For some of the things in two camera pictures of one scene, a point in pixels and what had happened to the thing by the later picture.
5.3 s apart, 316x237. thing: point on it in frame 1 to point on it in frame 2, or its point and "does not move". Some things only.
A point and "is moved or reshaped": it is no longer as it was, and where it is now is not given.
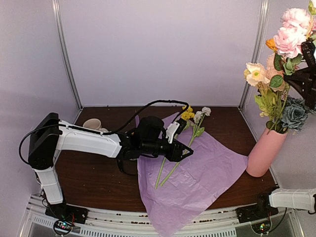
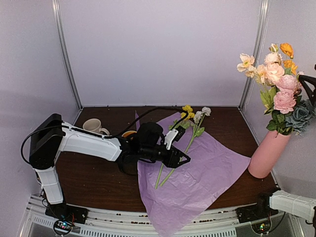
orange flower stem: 270,44 to 289,66
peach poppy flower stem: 256,75 is moved or reshaped
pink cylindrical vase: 264,152 does not move
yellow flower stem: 187,114 does not move
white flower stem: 198,129 does not move
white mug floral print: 95,124 does not move
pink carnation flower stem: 296,24 to 285,99
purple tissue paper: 176,192 does not move
